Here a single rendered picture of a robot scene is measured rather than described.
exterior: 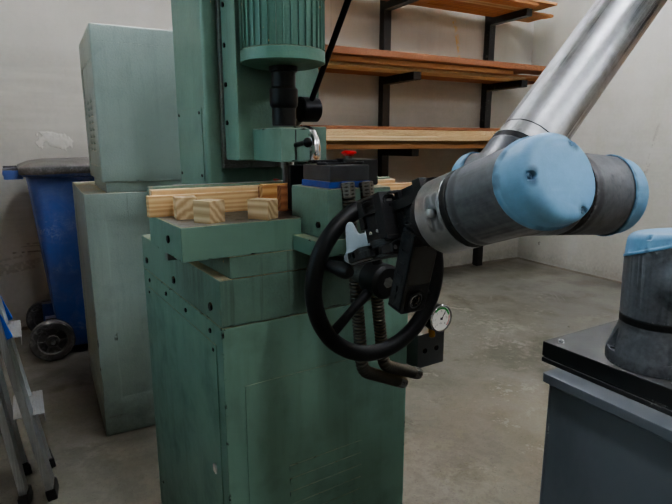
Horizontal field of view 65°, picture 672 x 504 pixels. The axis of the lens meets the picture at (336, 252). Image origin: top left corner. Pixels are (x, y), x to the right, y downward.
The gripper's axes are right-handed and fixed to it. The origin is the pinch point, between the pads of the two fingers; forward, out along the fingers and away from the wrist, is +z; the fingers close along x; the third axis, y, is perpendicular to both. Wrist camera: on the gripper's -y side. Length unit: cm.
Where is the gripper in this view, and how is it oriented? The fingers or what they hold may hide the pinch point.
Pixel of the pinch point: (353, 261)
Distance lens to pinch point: 79.7
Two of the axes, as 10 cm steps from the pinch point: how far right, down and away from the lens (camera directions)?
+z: -5.1, 1.8, 8.4
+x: -8.4, 1.1, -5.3
